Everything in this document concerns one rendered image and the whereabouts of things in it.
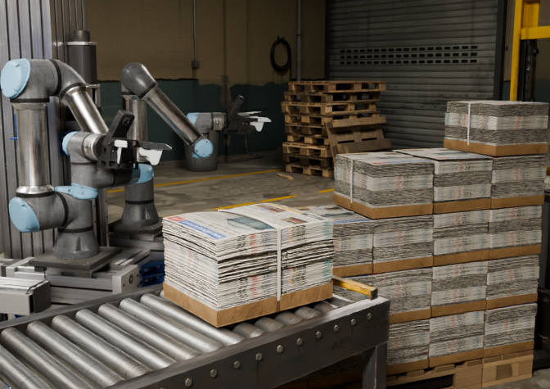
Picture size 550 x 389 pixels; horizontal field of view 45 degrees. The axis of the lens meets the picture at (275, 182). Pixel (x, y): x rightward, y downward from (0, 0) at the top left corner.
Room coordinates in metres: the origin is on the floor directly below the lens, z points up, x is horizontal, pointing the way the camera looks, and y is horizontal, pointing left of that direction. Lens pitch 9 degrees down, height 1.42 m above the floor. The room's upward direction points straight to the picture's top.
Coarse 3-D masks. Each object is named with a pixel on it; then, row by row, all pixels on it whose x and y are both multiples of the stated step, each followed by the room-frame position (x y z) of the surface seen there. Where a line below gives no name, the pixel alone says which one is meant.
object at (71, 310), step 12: (144, 288) 1.86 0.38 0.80; (156, 288) 1.86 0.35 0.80; (96, 300) 1.76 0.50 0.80; (108, 300) 1.76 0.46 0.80; (120, 300) 1.77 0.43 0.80; (48, 312) 1.67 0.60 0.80; (60, 312) 1.67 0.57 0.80; (72, 312) 1.68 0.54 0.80; (96, 312) 1.72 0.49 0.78; (0, 324) 1.58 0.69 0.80; (12, 324) 1.58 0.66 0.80; (24, 324) 1.59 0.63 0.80; (48, 324) 1.63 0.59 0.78
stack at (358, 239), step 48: (336, 240) 2.58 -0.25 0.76; (384, 240) 2.66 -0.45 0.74; (432, 240) 2.77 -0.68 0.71; (480, 240) 2.83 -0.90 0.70; (336, 288) 2.57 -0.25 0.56; (384, 288) 2.65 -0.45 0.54; (432, 288) 2.75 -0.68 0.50; (480, 288) 2.83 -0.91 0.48; (432, 336) 2.75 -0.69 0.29; (480, 336) 2.84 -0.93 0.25; (480, 384) 2.84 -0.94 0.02
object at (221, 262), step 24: (192, 216) 1.77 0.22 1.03; (216, 216) 1.79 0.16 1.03; (168, 240) 1.76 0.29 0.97; (192, 240) 1.63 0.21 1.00; (216, 240) 1.55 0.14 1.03; (240, 240) 1.59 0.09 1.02; (264, 240) 1.63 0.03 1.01; (168, 264) 1.76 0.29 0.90; (192, 264) 1.65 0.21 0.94; (216, 264) 1.55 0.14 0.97; (240, 264) 1.59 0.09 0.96; (264, 264) 1.63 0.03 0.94; (192, 288) 1.65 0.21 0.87; (216, 288) 1.56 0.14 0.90; (240, 288) 1.59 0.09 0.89; (264, 288) 1.64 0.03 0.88
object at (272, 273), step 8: (232, 216) 1.80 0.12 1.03; (240, 216) 1.80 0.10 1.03; (248, 216) 1.80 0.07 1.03; (256, 224) 1.70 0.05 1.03; (264, 224) 1.70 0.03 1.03; (280, 224) 1.69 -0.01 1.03; (272, 232) 1.65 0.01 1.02; (272, 240) 1.64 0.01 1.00; (272, 248) 1.64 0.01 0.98; (272, 256) 1.64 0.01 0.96; (272, 264) 1.65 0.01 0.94; (272, 272) 1.65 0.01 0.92; (272, 280) 1.65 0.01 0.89; (272, 288) 1.65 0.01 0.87; (272, 296) 1.65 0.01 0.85
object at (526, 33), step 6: (522, 30) 3.51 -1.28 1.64; (528, 30) 3.47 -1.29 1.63; (534, 30) 3.43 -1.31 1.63; (540, 30) 3.39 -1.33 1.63; (546, 30) 3.36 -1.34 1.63; (522, 36) 3.51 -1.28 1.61; (528, 36) 3.47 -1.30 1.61; (534, 36) 3.43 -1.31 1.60; (540, 36) 3.39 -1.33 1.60; (546, 36) 3.35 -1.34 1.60
